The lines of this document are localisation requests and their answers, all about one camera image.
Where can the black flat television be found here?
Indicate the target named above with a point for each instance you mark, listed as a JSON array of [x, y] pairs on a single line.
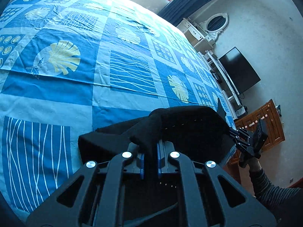
[[239, 70]]

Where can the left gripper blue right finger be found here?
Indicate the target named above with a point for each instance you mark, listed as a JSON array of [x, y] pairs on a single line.
[[159, 160]]

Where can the black pants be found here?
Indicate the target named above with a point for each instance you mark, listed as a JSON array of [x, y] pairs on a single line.
[[199, 132]]

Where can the right forearm striped sleeve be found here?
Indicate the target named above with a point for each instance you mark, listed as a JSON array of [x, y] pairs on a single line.
[[284, 204]]

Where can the white low cabinet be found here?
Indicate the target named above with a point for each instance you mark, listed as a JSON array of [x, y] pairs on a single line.
[[227, 86]]

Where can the white vanity dresser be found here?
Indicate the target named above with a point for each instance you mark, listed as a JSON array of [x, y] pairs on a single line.
[[198, 38]]

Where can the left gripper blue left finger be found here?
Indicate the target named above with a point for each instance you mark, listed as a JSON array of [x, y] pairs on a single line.
[[141, 166]]

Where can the oval vanity mirror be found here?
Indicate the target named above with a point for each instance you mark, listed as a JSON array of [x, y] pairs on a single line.
[[215, 25]]

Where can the blue patterned bed sheet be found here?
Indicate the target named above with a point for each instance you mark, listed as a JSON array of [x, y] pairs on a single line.
[[71, 66]]

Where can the right hand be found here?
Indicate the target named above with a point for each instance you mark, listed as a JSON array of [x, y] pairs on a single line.
[[254, 165]]

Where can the brown wooden cabinet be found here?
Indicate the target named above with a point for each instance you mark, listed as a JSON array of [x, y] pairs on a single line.
[[270, 115]]

